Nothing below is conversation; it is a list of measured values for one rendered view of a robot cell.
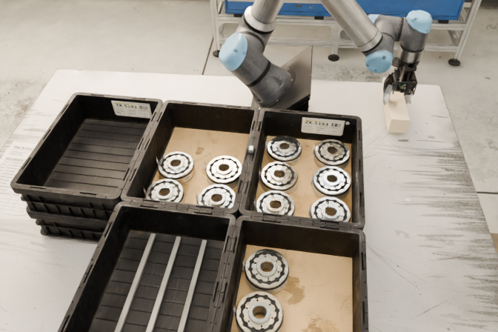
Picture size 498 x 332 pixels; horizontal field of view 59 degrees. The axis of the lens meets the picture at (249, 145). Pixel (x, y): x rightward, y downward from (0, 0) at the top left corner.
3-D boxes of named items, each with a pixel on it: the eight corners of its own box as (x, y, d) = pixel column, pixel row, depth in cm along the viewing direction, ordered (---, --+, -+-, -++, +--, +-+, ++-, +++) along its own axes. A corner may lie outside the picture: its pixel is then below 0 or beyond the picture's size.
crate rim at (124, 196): (166, 104, 139) (164, 98, 137) (260, 113, 135) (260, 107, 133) (120, 206, 111) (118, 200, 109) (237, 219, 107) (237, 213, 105)
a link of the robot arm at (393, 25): (364, 30, 133) (402, 34, 131) (368, 7, 140) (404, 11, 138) (361, 50, 140) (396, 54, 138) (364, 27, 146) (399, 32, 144)
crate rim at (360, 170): (260, 113, 135) (260, 107, 133) (360, 121, 131) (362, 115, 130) (237, 219, 107) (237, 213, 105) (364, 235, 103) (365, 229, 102)
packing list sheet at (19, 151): (8, 141, 158) (8, 140, 158) (70, 144, 156) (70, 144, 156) (-43, 216, 135) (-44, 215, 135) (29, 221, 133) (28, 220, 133)
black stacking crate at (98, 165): (84, 119, 149) (75, 93, 141) (170, 127, 145) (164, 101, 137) (25, 214, 122) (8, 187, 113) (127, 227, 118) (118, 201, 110)
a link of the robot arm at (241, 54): (238, 90, 151) (210, 64, 145) (249, 64, 159) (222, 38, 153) (263, 76, 143) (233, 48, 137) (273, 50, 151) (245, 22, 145)
